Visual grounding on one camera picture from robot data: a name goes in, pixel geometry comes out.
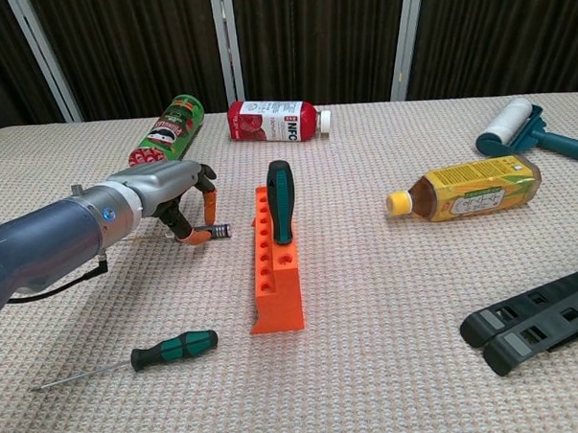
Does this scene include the black metal precision screwdriver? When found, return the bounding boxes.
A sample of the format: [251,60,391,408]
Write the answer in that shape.
[121,221,233,245]

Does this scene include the orange screwdriver holder block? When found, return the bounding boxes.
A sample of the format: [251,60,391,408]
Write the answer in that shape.
[243,184,307,335]

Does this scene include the green Pringles can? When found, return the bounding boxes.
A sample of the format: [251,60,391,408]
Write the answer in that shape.
[125,94,207,168]

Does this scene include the teal lint roller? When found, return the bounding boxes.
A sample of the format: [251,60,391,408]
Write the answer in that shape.
[473,94,578,171]

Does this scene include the yellow label tea bottle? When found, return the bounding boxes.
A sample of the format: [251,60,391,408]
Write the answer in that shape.
[383,153,543,226]

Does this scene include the red juice bottle white cap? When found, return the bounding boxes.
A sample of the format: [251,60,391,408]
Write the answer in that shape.
[225,97,334,147]

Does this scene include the long green black screwdriver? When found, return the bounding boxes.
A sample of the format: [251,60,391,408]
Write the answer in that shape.
[28,328,221,394]

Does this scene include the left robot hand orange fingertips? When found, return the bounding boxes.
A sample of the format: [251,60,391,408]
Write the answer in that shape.
[106,156,221,250]

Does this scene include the beige woven tablecloth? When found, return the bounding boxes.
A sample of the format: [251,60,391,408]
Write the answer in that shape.
[0,91,578,433]

